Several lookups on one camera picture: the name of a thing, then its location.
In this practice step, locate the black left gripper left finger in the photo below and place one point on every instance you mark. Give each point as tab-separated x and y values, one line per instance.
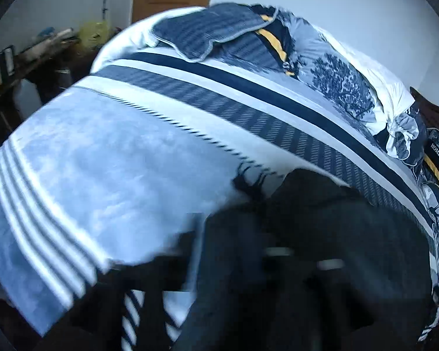
134	307

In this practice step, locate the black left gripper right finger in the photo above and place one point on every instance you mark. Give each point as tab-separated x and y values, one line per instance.
344	288

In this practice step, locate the black puffer jacket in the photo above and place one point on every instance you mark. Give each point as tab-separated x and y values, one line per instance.
226	312

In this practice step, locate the blue striped bed sheet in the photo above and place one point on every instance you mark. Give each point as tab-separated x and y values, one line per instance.
111	170

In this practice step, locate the rumpled blue white duvet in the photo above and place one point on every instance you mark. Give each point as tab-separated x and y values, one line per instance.
273	41

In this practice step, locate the dark wooden headboard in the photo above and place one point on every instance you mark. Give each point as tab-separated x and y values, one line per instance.
428	110

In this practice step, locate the white plastic jug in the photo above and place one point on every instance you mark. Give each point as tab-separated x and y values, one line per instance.
26	99

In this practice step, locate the cluttered dark side table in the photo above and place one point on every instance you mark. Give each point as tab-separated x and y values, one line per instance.
57	69

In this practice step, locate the yellow plastic bag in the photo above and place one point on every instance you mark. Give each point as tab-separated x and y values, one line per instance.
94	33

